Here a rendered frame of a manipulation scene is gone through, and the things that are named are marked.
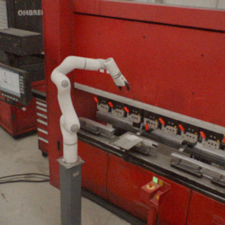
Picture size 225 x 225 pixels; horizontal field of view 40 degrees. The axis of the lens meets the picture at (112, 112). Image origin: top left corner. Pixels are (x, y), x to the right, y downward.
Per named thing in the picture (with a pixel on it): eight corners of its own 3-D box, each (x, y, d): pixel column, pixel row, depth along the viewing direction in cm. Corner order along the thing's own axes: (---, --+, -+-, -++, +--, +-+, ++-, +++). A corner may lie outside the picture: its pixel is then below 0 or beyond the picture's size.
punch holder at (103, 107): (97, 109, 334) (97, 94, 328) (102, 106, 340) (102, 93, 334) (107, 112, 326) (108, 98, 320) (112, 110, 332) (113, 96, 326)
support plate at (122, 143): (112, 143, 302) (112, 143, 301) (127, 135, 321) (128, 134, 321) (127, 150, 292) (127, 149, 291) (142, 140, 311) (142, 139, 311)
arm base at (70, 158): (67, 168, 256) (67, 149, 249) (55, 159, 269) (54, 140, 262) (85, 161, 268) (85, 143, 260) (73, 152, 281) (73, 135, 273)
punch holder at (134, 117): (127, 119, 312) (127, 104, 306) (131, 117, 319) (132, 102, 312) (139, 123, 304) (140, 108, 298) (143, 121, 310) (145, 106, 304)
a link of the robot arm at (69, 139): (65, 146, 253) (65, 120, 244) (58, 136, 268) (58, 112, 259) (79, 143, 259) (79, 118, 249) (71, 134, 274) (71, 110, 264)
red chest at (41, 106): (37, 156, 459) (34, 93, 420) (62, 144, 496) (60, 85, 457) (60, 168, 432) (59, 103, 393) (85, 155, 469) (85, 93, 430)
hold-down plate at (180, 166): (169, 165, 291) (170, 163, 289) (172, 163, 295) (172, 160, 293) (199, 178, 274) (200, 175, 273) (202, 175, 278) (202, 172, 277)
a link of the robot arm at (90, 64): (76, 65, 250) (108, 69, 266) (83, 70, 237) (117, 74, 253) (78, 54, 247) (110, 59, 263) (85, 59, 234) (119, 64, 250)
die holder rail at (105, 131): (77, 125, 363) (77, 118, 360) (81, 123, 368) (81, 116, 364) (110, 138, 336) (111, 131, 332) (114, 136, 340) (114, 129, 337)
